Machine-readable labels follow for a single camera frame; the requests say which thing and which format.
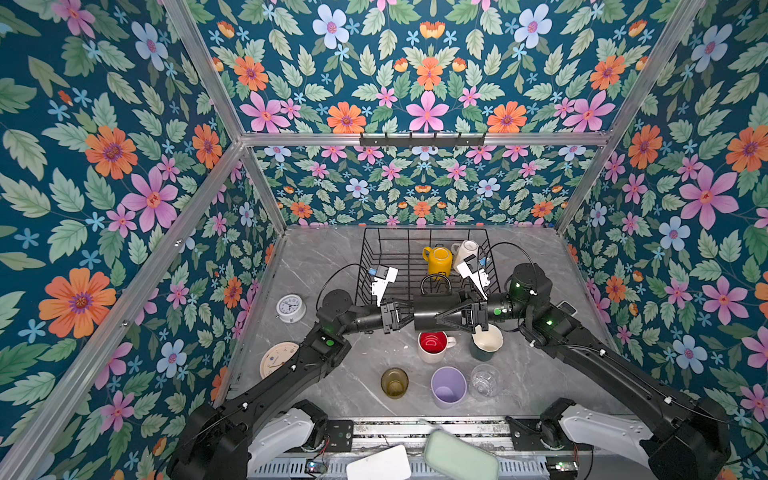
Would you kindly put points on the black mug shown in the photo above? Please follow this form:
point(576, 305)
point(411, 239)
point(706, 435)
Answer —
point(435, 295)

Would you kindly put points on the beige alarm clock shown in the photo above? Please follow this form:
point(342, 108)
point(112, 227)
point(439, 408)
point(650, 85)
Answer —
point(276, 356)

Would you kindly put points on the black wire dish rack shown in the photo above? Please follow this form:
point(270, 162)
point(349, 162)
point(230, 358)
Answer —
point(403, 249)

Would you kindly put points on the clear glass tumbler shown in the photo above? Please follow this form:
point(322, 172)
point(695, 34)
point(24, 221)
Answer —
point(486, 381)

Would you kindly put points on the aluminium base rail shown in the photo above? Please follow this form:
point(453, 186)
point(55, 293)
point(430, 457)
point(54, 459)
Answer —
point(499, 435)

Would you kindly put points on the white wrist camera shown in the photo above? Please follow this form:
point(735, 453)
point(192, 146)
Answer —
point(381, 277)
point(471, 268)

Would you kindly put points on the black wall hook rail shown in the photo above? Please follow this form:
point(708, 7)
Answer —
point(408, 140)

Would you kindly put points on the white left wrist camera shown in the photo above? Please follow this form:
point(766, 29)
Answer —
point(381, 277)

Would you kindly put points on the olive green glass tumbler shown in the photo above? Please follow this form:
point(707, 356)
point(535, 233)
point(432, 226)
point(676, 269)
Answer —
point(394, 383)

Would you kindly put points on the pale green rectangular box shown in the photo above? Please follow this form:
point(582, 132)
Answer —
point(457, 459)

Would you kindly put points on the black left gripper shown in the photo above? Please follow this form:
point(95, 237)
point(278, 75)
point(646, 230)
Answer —
point(389, 316)

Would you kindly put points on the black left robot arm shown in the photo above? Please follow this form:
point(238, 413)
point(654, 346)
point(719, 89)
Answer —
point(216, 441)

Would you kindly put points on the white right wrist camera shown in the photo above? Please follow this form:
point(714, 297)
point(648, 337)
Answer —
point(471, 268)

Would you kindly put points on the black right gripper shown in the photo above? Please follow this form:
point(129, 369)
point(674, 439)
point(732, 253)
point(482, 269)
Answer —
point(477, 313)

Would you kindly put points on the small white round timer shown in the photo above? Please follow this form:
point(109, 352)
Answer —
point(290, 308)

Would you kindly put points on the white mug red inside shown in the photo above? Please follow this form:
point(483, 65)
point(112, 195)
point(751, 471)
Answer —
point(432, 346)

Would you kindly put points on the yellow mug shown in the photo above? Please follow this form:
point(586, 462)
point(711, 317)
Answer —
point(439, 260)

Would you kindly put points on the lilac plastic cup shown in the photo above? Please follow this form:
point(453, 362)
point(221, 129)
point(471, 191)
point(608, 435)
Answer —
point(448, 386)

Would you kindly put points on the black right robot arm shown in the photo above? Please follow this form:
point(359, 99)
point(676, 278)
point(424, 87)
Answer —
point(674, 435)

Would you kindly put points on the white ceramic mug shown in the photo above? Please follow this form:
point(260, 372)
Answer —
point(462, 250)

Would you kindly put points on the white rectangular box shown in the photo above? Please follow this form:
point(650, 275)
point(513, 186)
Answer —
point(390, 464)

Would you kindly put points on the dark green mug cream inside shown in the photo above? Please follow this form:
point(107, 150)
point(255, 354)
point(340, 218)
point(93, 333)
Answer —
point(485, 343)

